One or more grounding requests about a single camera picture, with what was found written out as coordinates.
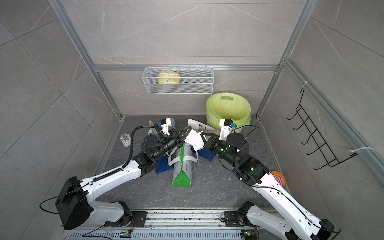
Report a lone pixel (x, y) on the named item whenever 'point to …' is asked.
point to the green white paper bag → (181, 159)
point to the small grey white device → (126, 139)
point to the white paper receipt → (195, 139)
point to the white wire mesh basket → (192, 80)
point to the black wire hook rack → (324, 149)
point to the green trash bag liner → (226, 105)
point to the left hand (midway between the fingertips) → (192, 127)
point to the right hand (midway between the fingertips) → (201, 134)
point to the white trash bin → (233, 107)
